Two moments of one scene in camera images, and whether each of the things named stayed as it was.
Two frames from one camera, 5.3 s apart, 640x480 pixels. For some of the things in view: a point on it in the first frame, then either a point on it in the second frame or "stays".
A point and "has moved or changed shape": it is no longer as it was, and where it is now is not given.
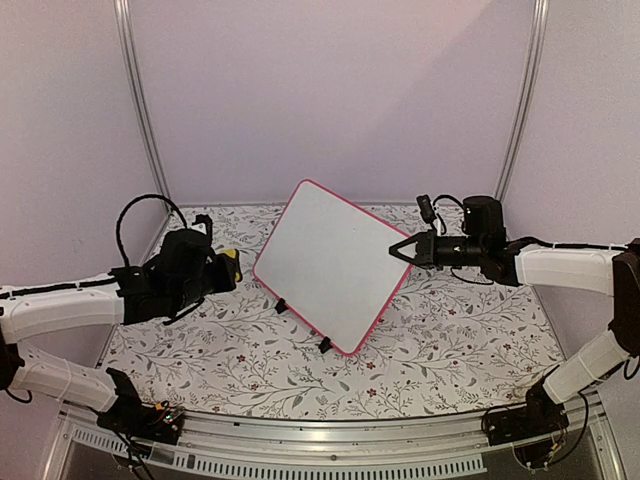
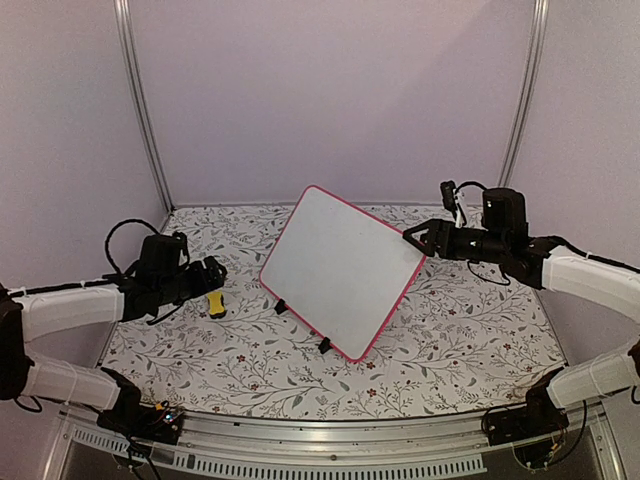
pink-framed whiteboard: x=329 y=264 has moved or changed shape
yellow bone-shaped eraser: x=231 y=253 -> x=216 y=301
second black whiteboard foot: x=325 y=344 stays
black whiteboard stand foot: x=280 y=306 stays
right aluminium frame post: x=535 y=63 stays
